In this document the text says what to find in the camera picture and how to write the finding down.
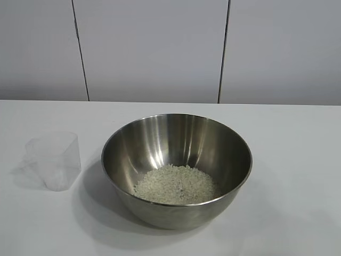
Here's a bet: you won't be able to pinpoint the stainless steel mixing bowl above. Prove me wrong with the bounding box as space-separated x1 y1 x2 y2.
101 113 253 230

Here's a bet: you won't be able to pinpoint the white rice grains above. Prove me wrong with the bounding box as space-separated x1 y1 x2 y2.
133 164 222 205

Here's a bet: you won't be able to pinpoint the translucent plastic measuring cup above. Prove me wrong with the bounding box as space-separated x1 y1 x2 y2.
24 132 82 193

